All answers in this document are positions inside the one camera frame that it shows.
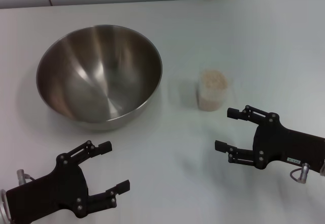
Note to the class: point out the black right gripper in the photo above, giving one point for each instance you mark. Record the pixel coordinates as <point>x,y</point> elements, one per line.
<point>284,145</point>

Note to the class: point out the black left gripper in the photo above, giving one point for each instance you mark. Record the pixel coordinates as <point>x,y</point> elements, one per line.
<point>61,183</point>

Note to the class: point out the clear plastic cup of rice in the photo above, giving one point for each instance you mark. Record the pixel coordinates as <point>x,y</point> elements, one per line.
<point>212,92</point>

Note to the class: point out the large stainless steel mixing bowl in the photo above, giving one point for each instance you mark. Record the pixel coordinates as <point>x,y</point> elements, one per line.
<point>101,76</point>

